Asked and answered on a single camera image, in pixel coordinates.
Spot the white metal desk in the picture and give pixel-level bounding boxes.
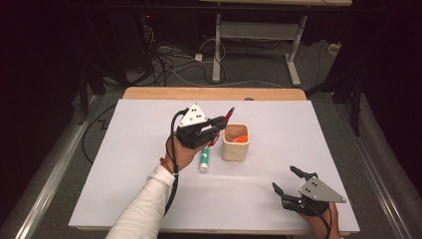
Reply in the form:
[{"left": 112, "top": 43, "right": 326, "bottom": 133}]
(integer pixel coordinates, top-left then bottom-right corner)
[{"left": 198, "top": 0, "right": 353, "bottom": 88}]

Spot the person's right hand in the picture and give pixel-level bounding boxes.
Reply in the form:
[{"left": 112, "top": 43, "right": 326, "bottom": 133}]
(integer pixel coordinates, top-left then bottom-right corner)
[{"left": 298, "top": 202, "right": 343, "bottom": 239}]

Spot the beige square cup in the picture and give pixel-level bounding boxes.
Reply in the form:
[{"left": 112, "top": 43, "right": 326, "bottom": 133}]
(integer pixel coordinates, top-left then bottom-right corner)
[{"left": 221, "top": 122, "right": 251, "bottom": 163}]

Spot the wooden table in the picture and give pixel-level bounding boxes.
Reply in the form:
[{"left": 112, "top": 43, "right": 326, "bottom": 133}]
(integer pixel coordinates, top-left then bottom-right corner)
[{"left": 76, "top": 86, "right": 352, "bottom": 237}]

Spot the black metal stand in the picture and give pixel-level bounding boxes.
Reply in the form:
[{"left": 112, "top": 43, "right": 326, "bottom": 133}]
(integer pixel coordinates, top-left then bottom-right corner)
[
  {"left": 307, "top": 64, "right": 364, "bottom": 137},
  {"left": 77, "top": 61, "right": 107, "bottom": 126}
]

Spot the orange highlighter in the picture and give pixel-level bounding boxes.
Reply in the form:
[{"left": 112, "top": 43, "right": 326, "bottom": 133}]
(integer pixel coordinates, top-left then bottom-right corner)
[{"left": 231, "top": 133, "right": 250, "bottom": 144}]

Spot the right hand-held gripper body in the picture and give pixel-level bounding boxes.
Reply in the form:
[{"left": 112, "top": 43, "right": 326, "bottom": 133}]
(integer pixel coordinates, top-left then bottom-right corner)
[{"left": 281, "top": 175, "right": 348, "bottom": 217}]

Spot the white green glue stick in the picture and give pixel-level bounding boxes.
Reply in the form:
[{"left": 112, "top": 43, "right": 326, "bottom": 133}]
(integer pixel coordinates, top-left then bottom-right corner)
[{"left": 198, "top": 146, "right": 211, "bottom": 173}]

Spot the bundle of black floor cables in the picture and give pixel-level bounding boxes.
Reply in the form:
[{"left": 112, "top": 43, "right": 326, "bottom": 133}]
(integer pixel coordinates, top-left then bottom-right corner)
[{"left": 137, "top": 23, "right": 230, "bottom": 88}]

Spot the black floor cable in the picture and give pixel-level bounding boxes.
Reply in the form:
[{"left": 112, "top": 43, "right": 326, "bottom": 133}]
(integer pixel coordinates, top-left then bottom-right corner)
[{"left": 81, "top": 104, "right": 117, "bottom": 166}]

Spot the red bracelet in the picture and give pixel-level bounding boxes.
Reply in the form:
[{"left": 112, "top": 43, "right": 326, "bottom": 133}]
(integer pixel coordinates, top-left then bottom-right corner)
[{"left": 159, "top": 156, "right": 174, "bottom": 175}]

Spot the white board mat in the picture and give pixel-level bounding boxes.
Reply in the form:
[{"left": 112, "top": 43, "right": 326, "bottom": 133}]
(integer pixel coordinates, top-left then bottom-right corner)
[{"left": 68, "top": 99, "right": 361, "bottom": 234}]

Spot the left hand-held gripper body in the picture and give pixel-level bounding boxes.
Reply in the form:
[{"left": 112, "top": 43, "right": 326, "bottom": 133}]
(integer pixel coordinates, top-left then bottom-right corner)
[{"left": 174, "top": 102, "right": 221, "bottom": 150}]

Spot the person's left hand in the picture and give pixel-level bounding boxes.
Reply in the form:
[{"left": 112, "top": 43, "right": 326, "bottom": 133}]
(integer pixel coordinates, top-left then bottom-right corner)
[{"left": 164, "top": 133, "right": 206, "bottom": 174}]

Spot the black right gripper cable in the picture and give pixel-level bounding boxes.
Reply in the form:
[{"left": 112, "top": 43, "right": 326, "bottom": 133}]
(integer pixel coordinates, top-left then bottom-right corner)
[{"left": 305, "top": 200, "right": 333, "bottom": 239}]

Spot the white floor cable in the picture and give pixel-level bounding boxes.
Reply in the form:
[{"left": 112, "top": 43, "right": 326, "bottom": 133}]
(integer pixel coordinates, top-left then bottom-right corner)
[{"left": 170, "top": 69, "right": 285, "bottom": 90}]

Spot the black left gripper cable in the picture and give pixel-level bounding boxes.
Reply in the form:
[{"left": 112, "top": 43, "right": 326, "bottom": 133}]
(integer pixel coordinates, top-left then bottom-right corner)
[{"left": 162, "top": 108, "right": 190, "bottom": 217}]

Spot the red pen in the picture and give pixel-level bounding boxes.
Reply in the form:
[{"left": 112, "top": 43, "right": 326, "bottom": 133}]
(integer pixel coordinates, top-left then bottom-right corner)
[{"left": 206, "top": 106, "right": 236, "bottom": 149}]

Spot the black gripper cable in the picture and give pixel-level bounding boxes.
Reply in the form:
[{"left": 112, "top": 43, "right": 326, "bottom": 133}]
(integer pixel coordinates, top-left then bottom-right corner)
[
  {"left": 162, "top": 108, "right": 190, "bottom": 217},
  {"left": 305, "top": 200, "right": 333, "bottom": 239}
]

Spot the silver metal rail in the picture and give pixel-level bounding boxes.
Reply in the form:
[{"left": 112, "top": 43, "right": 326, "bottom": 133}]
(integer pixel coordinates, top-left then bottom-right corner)
[
  {"left": 13, "top": 94, "right": 105, "bottom": 239},
  {"left": 332, "top": 101, "right": 416, "bottom": 239}
]

